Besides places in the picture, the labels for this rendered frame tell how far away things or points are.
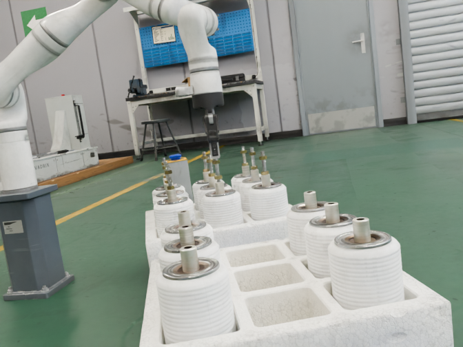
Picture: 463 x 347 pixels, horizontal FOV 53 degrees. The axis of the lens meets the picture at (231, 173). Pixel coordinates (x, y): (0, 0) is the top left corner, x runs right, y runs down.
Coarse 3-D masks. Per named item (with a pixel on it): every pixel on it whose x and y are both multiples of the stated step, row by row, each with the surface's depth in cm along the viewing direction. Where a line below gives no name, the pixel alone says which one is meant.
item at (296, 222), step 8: (288, 216) 86; (296, 216) 84; (304, 216) 83; (312, 216) 82; (288, 224) 87; (296, 224) 84; (304, 224) 83; (288, 232) 88; (296, 232) 84; (304, 232) 83; (296, 240) 85; (304, 240) 83; (296, 248) 85; (304, 248) 84
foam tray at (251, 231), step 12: (288, 204) 125; (156, 228) 118; (216, 228) 110; (228, 228) 108; (240, 228) 108; (252, 228) 109; (264, 228) 109; (276, 228) 110; (156, 240) 106; (216, 240) 108; (228, 240) 108; (240, 240) 109; (252, 240) 109; (264, 240) 110; (156, 252) 105
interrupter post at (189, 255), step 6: (186, 246) 61; (192, 246) 61; (180, 252) 60; (186, 252) 60; (192, 252) 60; (186, 258) 60; (192, 258) 60; (186, 264) 60; (192, 264) 60; (198, 264) 61; (186, 270) 60; (192, 270) 60
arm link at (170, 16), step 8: (168, 0) 109; (176, 0) 110; (184, 0) 111; (160, 8) 110; (168, 8) 109; (176, 8) 110; (208, 8) 109; (160, 16) 111; (168, 16) 110; (176, 16) 111; (208, 16) 107; (176, 24) 113; (208, 24) 107; (216, 24) 110; (208, 32) 110
